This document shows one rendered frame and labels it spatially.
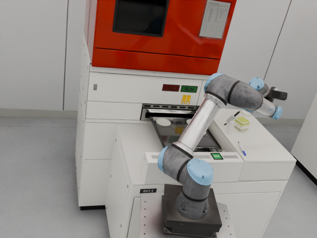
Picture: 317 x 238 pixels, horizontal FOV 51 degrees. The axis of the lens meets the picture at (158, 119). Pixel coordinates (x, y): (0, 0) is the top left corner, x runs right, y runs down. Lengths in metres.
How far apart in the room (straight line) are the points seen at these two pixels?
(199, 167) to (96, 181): 1.24
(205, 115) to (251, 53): 2.71
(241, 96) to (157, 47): 0.72
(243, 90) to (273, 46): 2.81
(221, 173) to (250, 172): 0.19
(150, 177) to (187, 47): 0.83
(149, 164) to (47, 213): 1.25
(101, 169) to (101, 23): 1.05
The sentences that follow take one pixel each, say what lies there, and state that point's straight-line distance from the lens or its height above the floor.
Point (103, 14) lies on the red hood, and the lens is 1.93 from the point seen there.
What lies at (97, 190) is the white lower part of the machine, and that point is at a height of 0.23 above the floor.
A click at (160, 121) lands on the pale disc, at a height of 0.90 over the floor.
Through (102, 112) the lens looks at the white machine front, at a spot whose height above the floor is 0.90.
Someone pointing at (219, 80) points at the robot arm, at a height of 1.43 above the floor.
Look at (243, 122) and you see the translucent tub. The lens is 2.17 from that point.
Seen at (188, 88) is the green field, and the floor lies 1.10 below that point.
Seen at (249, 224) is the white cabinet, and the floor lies 0.46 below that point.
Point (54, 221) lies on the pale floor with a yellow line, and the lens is 2.69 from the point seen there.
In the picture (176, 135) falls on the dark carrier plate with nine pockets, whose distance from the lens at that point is 2.08.
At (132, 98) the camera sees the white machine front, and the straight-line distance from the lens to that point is 2.19.
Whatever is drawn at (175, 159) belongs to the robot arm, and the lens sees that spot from 1.48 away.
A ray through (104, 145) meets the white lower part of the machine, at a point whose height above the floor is 0.64.
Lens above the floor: 1.94
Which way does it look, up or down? 28 degrees down
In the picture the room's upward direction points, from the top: 11 degrees clockwise
